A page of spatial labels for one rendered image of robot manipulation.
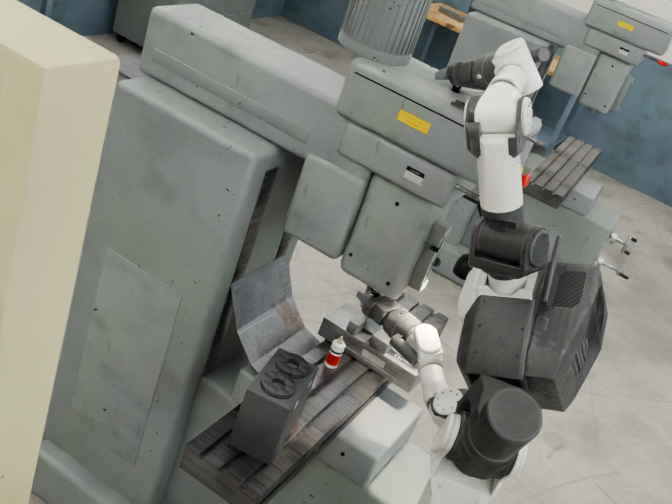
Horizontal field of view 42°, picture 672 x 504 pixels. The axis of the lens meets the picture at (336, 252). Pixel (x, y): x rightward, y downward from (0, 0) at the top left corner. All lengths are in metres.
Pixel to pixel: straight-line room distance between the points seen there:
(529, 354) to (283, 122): 0.94
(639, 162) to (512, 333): 7.03
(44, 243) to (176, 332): 2.13
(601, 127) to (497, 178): 7.09
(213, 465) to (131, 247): 0.78
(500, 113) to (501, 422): 0.62
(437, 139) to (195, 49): 0.76
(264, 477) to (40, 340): 1.66
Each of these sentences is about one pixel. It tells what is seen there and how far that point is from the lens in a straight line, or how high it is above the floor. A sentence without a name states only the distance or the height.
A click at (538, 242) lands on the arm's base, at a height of 1.78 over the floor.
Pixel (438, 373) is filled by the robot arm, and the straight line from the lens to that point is 2.29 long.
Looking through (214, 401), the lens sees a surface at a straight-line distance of 2.77.
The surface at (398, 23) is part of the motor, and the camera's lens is 2.24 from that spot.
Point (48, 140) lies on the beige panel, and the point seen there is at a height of 2.26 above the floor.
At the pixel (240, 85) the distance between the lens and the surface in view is 2.44.
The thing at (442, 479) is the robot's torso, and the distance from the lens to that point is 1.99.
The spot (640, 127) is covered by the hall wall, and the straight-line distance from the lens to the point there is 8.82.
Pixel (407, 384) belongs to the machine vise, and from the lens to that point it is 2.66.
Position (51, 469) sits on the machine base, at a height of 0.17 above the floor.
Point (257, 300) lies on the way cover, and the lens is 2.68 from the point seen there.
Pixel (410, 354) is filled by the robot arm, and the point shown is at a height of 1.23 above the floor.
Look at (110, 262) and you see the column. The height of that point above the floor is 1.01.
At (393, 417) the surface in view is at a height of 0.89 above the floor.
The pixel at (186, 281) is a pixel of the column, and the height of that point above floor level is 1.10.
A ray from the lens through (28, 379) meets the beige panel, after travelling 0.60.
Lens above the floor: 2.47
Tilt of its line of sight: 27 degrees down
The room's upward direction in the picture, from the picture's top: 20 degrees clockwise
